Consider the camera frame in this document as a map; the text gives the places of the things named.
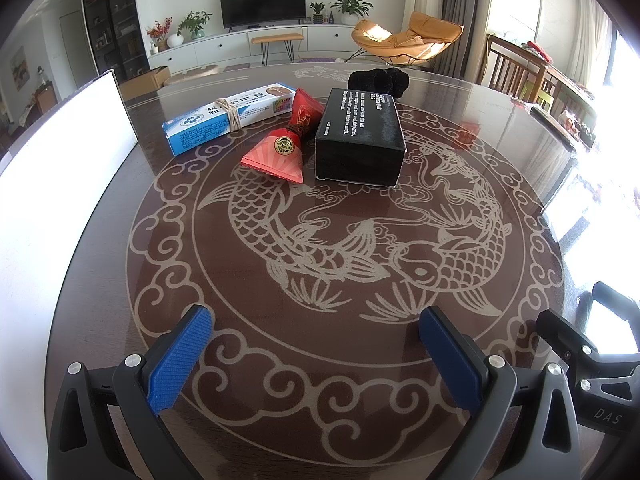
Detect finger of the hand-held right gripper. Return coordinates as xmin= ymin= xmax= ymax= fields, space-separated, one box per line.
xmin=580 ymin=281 xmax=640 ymax=322
xmin=536 ymin=308 xmax=640 ymax=397

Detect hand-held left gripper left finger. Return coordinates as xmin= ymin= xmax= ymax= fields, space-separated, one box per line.
xmin=47 ymin=304 xmax=216 ymax=480

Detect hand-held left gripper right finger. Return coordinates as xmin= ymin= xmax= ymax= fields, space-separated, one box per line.
xmin=417 ymin=305 xmax=583 ymax=480

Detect large white storage box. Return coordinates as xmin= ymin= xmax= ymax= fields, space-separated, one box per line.
xmin=0 ymin=70 xmax=139 ymax=436

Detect dark fish patterned desktop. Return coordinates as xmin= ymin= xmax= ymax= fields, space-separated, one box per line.
xmin=42 ymin=62 xmax=596 ymax=480

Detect red packet gold seal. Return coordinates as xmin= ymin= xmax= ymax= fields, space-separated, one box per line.
xmin=240 ymin=87 xmax=326 ymax=184

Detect blue white carton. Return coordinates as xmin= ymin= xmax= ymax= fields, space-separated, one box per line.
xmin=162 ymin=81 xmax=297 ymax=157

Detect black printed box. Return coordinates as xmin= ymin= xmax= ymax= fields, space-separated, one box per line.
xmin=314 ymin=87 xmax=407 ymax=188

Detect beige elastic band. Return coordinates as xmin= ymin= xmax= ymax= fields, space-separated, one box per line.
xmin=216 ymin=97 xmax=246 ymax=133

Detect wooden chair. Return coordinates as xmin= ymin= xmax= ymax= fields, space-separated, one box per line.
xmin=477 ymin=34 xmax=596 ymax=116

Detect red cloth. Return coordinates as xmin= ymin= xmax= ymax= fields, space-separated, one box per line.
xmin=520 ymin=40 xmax=553 ymax=63

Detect cardboard box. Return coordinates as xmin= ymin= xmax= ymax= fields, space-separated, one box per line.
xmin=120 ymin=66 xmax=171 ymax=101

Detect black velvet scrunchie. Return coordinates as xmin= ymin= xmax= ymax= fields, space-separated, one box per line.
xmin=347 ymin=66 xmax=410 ymax=101

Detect white television cabinet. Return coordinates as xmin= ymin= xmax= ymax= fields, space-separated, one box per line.
xmin=148 ymin=24 xmax=361 ymax=73

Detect white door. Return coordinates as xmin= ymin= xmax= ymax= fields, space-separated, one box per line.
xmin=59 ymin=10 xmax=86 ymax=101

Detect orange lounge chair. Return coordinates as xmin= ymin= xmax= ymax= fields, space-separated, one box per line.
xmin=345 ymin=11 xmax=465 ymax=68

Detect red flowers in vase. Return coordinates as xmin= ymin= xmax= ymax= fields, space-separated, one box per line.
xmin=146 ymin=16 xmax=173 ymax=53

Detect grey curtain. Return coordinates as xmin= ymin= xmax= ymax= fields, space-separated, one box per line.
xmin=432 ymin=0 xmax=493 ymax=81

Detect orange bench metal legs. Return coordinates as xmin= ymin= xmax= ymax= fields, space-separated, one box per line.
xmin=251 ymin=33 xmax=305 ymax=66

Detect green plant glass vase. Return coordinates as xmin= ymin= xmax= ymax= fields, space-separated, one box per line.
xmin=176 ymin=10 xmax=213 ymax=42

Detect tall dark display cabinet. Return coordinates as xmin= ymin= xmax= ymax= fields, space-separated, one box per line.
xmin=82 ymin=0 xmax=151 ymax=81

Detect large potted plant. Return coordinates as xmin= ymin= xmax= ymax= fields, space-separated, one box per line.
xmin=330 ymin=0 xmax=374 ymax=26

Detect black television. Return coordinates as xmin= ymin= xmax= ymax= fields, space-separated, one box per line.
xmin=219 ymin=0 xmax=307 ymax=29

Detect framed wall painting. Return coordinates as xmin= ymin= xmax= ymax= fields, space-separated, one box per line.
xmin=10 ymin=45 xmax=32 ymax=86

